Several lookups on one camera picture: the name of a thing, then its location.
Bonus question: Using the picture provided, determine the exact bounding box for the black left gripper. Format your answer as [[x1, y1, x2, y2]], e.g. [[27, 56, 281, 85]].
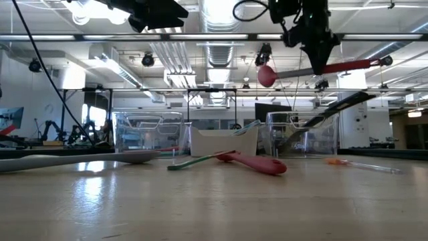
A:
[[103, 0, 190, 33]]

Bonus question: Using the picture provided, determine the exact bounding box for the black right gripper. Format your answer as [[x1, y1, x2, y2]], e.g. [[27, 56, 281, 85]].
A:
[[283, 0, 340, 75]]

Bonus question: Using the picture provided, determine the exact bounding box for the black slotted spoon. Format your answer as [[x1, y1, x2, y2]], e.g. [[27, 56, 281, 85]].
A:
[[279, 90, 378, 154], [280, 95, 378, 154]]

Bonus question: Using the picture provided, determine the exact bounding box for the red ladle with steel neck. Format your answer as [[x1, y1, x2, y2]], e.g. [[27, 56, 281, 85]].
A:
[[257, 57, 385, 88]]

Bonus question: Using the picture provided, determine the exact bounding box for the orange spatula with clear handle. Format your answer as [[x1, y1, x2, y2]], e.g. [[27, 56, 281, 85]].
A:
[[326, 157, 404, 175]]

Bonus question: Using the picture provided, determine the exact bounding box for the green-handled spreader knife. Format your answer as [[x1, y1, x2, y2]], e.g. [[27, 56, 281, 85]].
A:
[[167, 149, 237, 171]]

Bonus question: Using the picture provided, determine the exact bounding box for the grey plastic spoon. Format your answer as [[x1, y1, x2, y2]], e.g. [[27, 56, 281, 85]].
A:
[[0, 149, 161, 174]]

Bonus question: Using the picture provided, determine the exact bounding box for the black monitor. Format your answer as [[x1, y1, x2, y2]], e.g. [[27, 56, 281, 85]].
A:
[[254, 102, 294, 123]]

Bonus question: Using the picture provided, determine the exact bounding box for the clear plastic bin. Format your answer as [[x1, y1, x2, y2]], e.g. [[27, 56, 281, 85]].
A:
[[112, 111, 193, 157], [257, 111, 339, 158]]

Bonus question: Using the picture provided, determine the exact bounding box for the white plastic bin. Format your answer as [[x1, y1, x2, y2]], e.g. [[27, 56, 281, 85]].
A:
[[189, 126, 260, 157]]

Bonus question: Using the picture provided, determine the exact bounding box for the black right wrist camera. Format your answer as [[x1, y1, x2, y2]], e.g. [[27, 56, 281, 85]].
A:
[[267, 0, 296, 25]]

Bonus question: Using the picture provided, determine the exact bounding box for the silver ventilation duct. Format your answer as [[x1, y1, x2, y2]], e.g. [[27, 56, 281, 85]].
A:
[[199, 0, 245, 108]]

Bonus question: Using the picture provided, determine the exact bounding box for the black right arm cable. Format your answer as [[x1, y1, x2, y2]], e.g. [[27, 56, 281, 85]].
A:
[[233, 0, 272, 23]]

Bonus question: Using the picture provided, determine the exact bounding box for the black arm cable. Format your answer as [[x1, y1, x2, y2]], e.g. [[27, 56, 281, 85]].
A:
[[233, 0, 272, 23], [11, 0, 96, 145]]

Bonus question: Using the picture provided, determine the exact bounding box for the black metal workstation frame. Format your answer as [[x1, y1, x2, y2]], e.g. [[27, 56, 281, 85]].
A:
[[58, 87, 114, 145], [186, 88, 238, 130]]

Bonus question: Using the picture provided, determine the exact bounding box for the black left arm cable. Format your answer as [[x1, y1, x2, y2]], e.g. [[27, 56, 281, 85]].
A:
[[11, 0, 96, 145]]

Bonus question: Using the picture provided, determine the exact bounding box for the black aluminium table frame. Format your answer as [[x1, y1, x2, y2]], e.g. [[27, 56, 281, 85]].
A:
[[0, 144, 428, 161]]

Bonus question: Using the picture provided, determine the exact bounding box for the blue wall screen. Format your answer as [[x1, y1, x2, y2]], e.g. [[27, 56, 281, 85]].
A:
[[0, 106, 25, 137]]

